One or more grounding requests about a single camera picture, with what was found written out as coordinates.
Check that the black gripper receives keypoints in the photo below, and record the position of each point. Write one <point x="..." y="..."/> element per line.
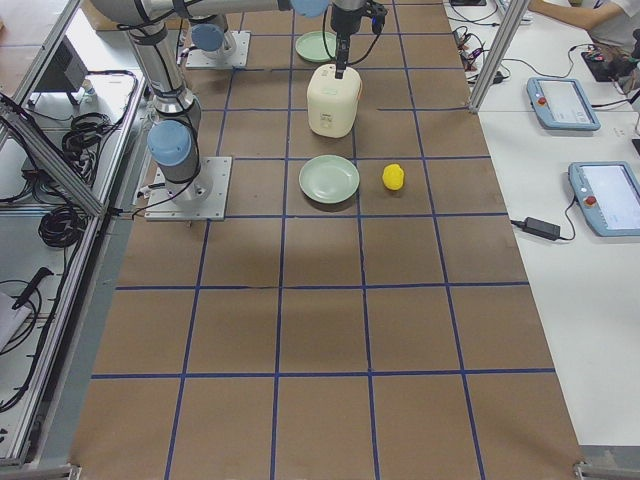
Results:
<point x="343" y="21"/>

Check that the cream rice cooker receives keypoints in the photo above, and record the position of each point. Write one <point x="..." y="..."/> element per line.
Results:
<point x="332" y="103"/>

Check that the green plate left side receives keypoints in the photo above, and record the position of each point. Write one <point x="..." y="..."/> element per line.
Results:
<point x="316" y="46"/>

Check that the green plate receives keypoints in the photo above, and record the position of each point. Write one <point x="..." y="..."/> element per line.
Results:
<point x="316" y="46"/>
<point x="329" y="179"/>

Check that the green plate right side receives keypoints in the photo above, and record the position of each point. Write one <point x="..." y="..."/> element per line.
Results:
<point x="329" y="179"/>

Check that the yellow toy pepper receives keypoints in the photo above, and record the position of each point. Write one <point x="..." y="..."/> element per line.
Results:
<point x="393" y="177"/>

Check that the far blue teach pendant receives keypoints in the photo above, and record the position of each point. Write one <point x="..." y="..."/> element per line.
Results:
<point x="561" y="104"/>

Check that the blue teach pendant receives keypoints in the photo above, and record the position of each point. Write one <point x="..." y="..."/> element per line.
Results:
<point x="608" y="196"/>
<point x="561" y="104"/>

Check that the black power adapter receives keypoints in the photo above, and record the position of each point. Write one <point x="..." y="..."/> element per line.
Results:
<point x="541" y="229"/>

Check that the near blue teach pendant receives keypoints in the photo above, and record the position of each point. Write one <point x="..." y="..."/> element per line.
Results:
<point x="608" y="196"/>

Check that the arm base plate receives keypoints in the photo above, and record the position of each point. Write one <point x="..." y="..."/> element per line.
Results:
<point x="196" y="59"/>
<point x="205" y="198"/>

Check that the aluminium frame post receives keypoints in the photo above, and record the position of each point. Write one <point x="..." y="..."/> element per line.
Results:
<point x="501" y="42"/>

